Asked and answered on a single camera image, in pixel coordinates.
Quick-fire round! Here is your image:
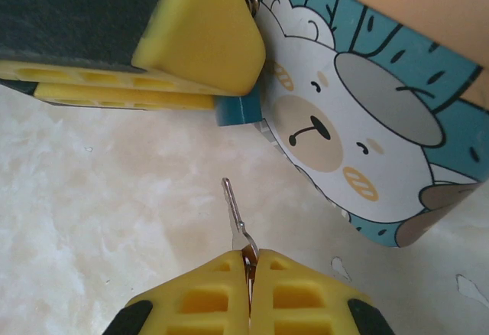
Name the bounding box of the orange teal bear tin box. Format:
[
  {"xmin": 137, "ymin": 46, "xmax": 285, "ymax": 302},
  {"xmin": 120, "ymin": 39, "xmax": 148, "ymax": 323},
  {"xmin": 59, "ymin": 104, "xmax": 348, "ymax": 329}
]
[{"xmin": 235, "ymin": 0, "xmax": 489, "ymax": 250}]

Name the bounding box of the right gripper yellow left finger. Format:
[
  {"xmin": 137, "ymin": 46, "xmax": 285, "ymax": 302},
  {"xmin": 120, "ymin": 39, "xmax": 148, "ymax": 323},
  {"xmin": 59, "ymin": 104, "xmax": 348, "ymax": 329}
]
[{"xmin": 102, "ymin": 249, "xmax": 252, "ymax": 335}]

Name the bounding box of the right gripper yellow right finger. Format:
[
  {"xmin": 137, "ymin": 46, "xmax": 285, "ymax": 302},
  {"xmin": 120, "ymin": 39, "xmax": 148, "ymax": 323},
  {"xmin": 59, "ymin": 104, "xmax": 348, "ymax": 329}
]
[{"xmin": 251, "ymin": 249, "xmax": 397, "ymax": 335}]

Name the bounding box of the silver zipper pull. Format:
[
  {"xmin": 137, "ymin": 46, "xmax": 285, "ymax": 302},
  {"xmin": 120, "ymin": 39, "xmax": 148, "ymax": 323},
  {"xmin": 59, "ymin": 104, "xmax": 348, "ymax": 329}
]
[{"xmin": 221, "ymin": 177, "xmax": 261, "ymax": 313}]

